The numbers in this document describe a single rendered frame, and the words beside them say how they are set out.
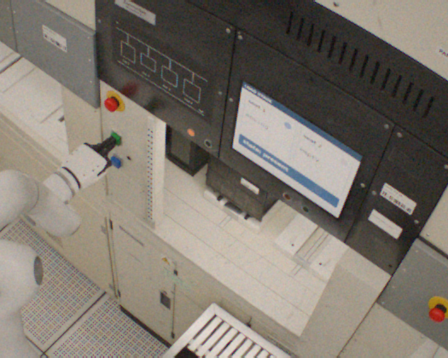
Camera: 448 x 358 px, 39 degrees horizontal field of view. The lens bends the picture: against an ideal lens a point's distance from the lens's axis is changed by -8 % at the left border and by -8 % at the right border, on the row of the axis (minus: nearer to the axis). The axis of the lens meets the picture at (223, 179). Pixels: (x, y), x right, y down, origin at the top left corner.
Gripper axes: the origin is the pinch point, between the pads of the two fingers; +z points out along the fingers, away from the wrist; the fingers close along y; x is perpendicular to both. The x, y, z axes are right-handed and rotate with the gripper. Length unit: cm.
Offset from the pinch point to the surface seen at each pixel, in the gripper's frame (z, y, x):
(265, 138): 3, 45, 36
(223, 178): 22.7, 23.6, -17.7
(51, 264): -2, -44, -120
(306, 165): 2, 55, 36
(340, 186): 2, 63, 36
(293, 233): 29, 48, -30
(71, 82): 1.9, -16.2, 12.3
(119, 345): -11, 5, -120
